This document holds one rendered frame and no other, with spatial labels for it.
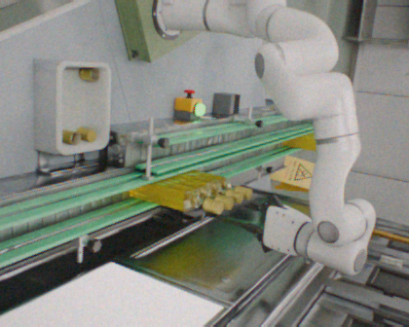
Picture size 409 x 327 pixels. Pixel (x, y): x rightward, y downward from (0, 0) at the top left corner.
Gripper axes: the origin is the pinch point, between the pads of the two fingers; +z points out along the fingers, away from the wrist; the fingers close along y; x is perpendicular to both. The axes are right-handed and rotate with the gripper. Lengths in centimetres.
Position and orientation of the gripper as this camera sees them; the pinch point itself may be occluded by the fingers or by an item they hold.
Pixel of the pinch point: (252, 217)
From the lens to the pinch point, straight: 110.7
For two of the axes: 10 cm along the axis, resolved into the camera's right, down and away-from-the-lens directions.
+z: -6.9, -2.4, 6.9
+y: 1.0, -9.7, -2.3
